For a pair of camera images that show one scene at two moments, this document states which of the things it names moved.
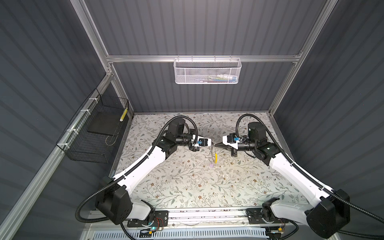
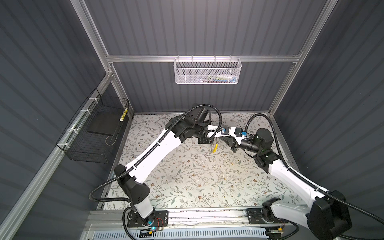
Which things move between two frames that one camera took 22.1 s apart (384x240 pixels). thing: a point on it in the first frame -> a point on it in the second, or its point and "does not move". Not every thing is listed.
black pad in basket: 106,123 does not move
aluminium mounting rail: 182,219 does not move
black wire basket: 92,134 does not move
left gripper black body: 190,147 -> 204,140
